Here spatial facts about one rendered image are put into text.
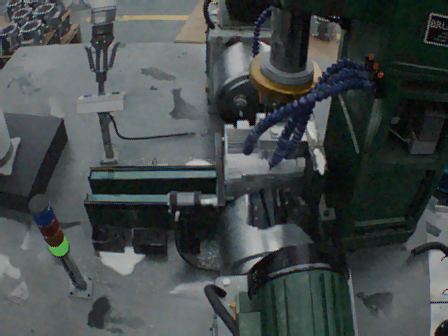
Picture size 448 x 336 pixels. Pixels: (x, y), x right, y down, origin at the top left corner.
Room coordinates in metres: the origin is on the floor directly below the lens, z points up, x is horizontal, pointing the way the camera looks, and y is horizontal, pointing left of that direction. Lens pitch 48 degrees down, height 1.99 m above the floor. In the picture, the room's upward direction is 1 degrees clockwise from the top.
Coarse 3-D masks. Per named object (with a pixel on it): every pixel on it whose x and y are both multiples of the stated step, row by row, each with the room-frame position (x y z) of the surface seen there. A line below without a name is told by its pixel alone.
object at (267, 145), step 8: (256, 120) 0.94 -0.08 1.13; (272, 128) 0.91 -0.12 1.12; (280, 128) 0.92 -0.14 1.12; (272, 136) 0.88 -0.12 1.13; (304, 136) 0.87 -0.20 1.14; (264, 144) 0.85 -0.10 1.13; (272, 144) 0.85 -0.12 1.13; (304, 144) 0.85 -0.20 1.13; (264, 152) 0.85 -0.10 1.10; (272, 152) 0.85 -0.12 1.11; (296, 152) 0.85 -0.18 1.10
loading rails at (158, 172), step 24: (96, 168) 0.94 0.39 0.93; (120, 168) 0.94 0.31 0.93; (144, 168) 0.94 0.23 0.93; (168, 168) 0.95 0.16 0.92; (192, 168) 0.95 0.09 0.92; (96, 192) 0.90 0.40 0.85; (120, 192) 0.91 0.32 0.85; (144, 192) 0.91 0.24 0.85; (168, 192) 0.91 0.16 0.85; (96, 216) 0.80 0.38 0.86; (120, 216) 0.81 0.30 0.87; (144, 216) 0.81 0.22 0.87; (168, 216) 0.81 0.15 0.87; (216, 216) 0.82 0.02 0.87
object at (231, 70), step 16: (240, 48) 1.25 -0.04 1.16; (224, 64) 1.20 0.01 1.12; (240, 64) 1.16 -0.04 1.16; (224, 80) 1.12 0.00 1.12; (240, 80) 1.11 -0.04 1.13; (224, 96) 1.10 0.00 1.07; (240, 96) 1.09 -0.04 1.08; (256, 96) 1.10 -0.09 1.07; (224, 112) 1.10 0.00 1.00; (256, 112) 1.11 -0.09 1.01; (272, 112) 1.11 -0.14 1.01
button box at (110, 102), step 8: (88, 96) 1.11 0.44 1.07; (96, 96) 1.11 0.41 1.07; (104, 96) 1.10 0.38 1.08; (112, 96) 1.10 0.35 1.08; (120, 96) 1.10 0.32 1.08; (80, 104) 1.08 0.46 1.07; (88, 104) 1.08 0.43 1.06; (96, 104) 1.08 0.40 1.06; (104, 104) 1.08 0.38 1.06; (112, 104) 1.08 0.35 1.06; (120, 104) 1.08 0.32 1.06; (80, 112) 1.07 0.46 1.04; (88, 112) 1.07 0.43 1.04; (96, 112) 1.07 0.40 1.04
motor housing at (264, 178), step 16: (224, 144) 0.97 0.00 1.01; (240, 144) 0.87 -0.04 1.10; (256, 144) 0.88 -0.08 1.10; (224, 160) 0.95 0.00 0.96; (240, 160) 0.84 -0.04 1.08; (256, 160) 0.85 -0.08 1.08; (288, 160) 0.85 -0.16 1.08; (240, 176) 0.81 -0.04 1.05; (256, 176) 0.81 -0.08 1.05; (272, 176) 0.81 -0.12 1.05; (240, 192) 0.80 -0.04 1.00
